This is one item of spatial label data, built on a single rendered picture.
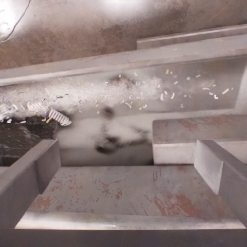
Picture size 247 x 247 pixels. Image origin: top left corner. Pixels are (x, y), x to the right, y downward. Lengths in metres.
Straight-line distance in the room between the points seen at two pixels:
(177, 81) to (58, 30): 0.55
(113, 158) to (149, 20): 0.47
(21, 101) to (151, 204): 0.28
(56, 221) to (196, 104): 0.26
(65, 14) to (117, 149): 0.51
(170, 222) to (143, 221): 0.02
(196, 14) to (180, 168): 0.51
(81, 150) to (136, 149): 0.13
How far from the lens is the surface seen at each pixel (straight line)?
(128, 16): 0.68
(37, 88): 0.36
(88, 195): 0.31
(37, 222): 0.22
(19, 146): 0.50
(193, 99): 0.32
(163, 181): 0.30
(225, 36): 0.69
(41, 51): 0.81
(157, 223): 0.18
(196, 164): 0.17
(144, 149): 0.39
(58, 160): 0.17
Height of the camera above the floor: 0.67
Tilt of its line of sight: 50 degrees down
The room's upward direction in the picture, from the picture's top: 170 degrees counter-clockwise
